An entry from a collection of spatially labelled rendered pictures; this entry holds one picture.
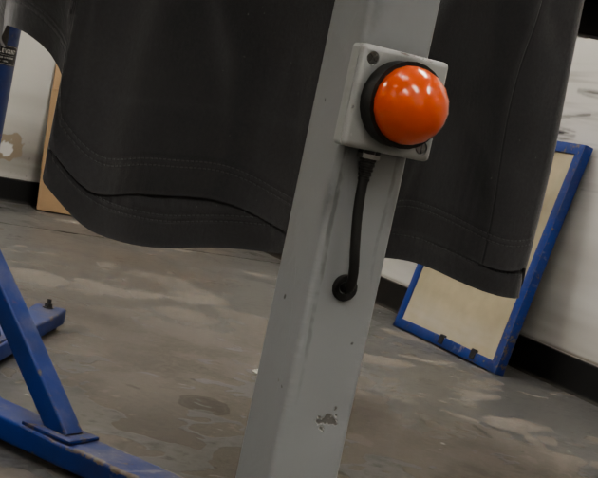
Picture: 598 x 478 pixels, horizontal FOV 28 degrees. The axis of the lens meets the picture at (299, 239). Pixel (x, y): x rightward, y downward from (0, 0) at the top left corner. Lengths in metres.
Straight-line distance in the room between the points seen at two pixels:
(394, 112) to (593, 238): 3.15
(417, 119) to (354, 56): 0.05
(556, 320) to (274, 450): 3.20
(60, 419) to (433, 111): 1.50
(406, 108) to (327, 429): 0.17
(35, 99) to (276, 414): 5.02
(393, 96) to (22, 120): 5.06
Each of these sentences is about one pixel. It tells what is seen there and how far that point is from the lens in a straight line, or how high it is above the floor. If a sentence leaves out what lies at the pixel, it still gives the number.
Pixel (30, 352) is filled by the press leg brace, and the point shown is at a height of 0.17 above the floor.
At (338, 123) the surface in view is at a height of 0.63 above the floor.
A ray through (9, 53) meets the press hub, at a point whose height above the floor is 0.64.
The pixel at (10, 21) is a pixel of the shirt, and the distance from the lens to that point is 0.93.
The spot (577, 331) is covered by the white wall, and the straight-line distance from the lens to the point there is 3.70.
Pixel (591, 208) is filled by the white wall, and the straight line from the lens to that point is 3.72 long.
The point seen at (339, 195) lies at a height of 0.60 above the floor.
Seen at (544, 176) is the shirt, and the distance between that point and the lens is 1.01.
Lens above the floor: 0.63
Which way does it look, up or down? 6 degrees down
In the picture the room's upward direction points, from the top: 12 degrees clockwise
